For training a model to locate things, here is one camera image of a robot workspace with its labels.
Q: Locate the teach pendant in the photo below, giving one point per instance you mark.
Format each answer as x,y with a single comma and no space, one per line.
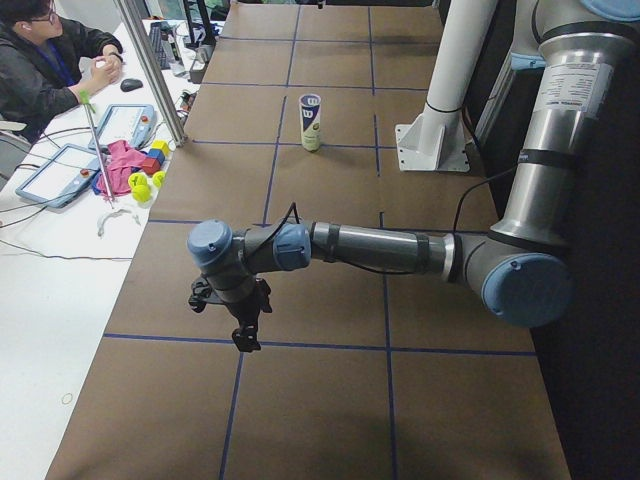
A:
62,178
133,123

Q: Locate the black computer mouse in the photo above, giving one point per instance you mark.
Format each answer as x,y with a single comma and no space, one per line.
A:
130,84

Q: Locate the black keyboard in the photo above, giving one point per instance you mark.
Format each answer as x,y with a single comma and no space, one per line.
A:
158,38

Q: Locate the teach pendant near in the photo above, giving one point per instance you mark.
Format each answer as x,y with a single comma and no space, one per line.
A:
62,178

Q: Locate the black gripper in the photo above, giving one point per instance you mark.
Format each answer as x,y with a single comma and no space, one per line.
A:
243,313

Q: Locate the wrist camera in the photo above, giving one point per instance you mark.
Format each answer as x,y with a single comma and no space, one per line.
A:
202,294

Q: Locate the spare tennis ball one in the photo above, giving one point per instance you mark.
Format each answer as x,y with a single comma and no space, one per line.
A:
137,179

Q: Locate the yellow cube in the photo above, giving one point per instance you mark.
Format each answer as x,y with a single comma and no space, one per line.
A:
159,146

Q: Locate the seated person black jacket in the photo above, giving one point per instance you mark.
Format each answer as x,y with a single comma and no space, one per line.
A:
47,61

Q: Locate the clear water bottle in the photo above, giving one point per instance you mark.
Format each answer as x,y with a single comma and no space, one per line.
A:
173,56

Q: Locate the spare tennis ball two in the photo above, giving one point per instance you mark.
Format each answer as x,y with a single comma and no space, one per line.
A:
141,193

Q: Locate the teach pendant far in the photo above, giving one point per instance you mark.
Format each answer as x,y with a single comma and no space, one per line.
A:
133,123

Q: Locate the blue red cube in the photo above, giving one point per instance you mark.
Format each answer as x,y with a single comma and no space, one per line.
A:
153,161

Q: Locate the spare tennis ball three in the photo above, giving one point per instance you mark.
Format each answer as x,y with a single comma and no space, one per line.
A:
158,178

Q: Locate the metal grabber stick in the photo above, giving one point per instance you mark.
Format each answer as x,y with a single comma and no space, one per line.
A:
84,100

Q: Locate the pink cloth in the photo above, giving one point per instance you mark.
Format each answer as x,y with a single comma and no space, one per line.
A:
123,159

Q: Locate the aluminium frame post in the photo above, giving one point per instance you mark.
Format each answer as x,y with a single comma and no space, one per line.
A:
144,51

